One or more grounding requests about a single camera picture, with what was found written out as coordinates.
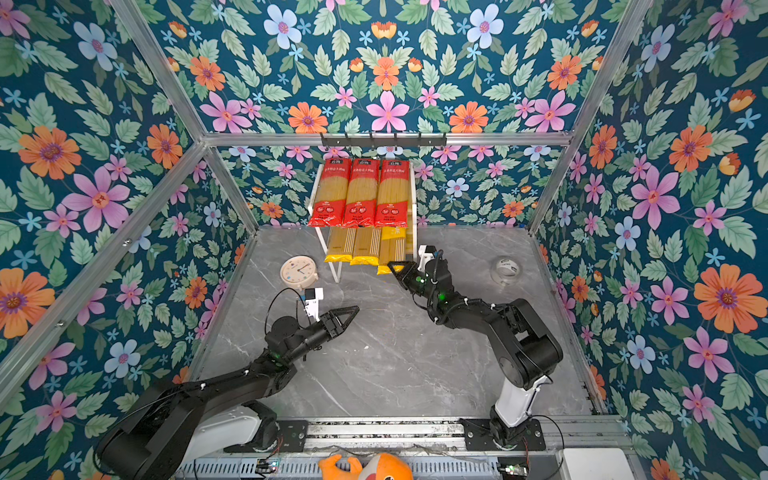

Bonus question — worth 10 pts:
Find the red spaghetti bag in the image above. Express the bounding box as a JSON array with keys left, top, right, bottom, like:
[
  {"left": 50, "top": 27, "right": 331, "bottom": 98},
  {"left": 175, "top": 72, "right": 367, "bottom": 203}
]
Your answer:
[
  {"left": 308, "top": 158, "right": 352, "bottom": 227},
  {"left": 375, "top": 160, "right": 410, "bottom": 227},
  {"left": 341, "top": 158, "right": 380, "bottom": 228}
]

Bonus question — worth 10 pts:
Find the yellow pasta bag bottom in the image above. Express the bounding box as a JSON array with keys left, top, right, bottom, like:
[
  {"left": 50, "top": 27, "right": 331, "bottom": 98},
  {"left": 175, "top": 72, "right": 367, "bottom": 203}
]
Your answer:
[{"left": 377, "top": 227, "right": 406, "bottom": 275}]

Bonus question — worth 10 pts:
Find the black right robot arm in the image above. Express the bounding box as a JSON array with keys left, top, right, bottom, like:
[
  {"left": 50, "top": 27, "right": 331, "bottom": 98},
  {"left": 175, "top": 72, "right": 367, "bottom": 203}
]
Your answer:
[{"left": 387, "top": 256, "right": 564, "bottom": 448}]

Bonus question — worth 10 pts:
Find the white box corner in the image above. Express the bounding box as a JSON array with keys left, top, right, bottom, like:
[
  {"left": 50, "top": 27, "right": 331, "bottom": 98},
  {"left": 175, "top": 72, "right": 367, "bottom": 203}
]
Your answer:
[{"left": 563, "top": 448, "right": 634, "bottom": 480}]

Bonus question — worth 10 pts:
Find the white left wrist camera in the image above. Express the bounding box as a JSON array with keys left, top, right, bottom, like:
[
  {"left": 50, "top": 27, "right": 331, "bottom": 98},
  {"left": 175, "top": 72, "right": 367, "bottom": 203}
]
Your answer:
[{"left": 304, "top": 288, "right": 324, "bottom": 323}]

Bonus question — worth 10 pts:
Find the black hook rail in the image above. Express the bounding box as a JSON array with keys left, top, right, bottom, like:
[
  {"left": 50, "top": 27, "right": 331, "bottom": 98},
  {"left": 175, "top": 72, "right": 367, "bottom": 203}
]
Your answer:
[{"left": 320, "top": 133, "right": 448, "bottom": 149}]

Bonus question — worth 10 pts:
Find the pink round clock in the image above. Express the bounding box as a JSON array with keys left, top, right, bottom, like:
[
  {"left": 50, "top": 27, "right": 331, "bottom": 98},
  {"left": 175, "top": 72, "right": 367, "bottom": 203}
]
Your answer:
[{"left": 279, "top": 255, "right": 319, "bottom": 290}]

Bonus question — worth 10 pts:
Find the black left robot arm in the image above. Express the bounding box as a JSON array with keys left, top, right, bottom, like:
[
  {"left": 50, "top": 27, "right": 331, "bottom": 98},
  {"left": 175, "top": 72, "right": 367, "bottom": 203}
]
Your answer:
[{"left": 94, "top": 306, "right": 360, "bottom": 479}]

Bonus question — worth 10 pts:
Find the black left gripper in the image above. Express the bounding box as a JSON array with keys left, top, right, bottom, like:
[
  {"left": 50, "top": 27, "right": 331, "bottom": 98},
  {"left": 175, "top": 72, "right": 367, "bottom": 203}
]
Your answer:
[{"left": 284, "top": 306, "right": 359, "bottom": 368}]

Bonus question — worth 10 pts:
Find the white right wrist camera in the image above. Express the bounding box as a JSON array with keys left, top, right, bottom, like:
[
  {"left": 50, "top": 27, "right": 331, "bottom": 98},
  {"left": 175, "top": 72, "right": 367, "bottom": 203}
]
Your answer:
[{"left": 418, "top": 244, "right": 437, "bottom": 271}]

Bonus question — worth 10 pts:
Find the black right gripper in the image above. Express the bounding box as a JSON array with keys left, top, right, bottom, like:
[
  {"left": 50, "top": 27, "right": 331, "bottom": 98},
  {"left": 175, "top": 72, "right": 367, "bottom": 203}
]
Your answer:
[{"left": 390, "top": 260, "right": 441, "bottom": 307}]

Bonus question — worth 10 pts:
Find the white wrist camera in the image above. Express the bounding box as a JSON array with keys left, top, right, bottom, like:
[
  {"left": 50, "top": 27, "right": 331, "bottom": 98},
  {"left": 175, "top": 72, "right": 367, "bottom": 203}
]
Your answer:
[
  {"left": 418, "top": 244, "right": 437, "bottom": 271},
  {"left": 304, "top": 288, "right": 324, "bottom": 323}
]

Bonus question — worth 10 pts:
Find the orange plush toy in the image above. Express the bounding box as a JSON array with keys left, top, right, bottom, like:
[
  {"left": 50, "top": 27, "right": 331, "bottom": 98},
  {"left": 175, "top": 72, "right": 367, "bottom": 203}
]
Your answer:
[{"left": 318, "top": 453, "right": 414, "bottom": 480}]

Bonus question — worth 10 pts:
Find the yellow pasta bag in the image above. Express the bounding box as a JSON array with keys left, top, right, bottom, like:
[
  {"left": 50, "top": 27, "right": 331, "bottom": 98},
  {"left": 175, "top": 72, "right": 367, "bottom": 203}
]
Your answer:
[
  {"left": 325, "top": 227, "right": 356, "bottom": 263},
  {"left": 350, "top": 227, "right": 382, "bottom": 266},
  {"left": 377, "top": 227, "right": 406, "bottom": 275}
]

